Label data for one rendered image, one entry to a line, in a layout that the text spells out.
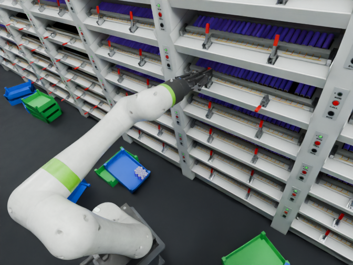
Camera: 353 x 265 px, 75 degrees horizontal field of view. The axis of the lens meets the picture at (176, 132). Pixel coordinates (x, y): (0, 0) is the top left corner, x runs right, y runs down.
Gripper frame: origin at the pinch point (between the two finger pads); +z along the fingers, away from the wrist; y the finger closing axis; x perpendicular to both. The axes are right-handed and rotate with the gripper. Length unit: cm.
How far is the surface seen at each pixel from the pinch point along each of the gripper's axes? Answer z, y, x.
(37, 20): 1, -156, 3
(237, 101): 1.6, 15.8, -9.2
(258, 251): 0, 45, -98
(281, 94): 6.1, 31.5, -2.5
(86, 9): 2, -86, 17
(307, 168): 5, 50, -30
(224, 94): 1.5, 9.3, -8.0
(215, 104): 10.6, 0.5, -20.4
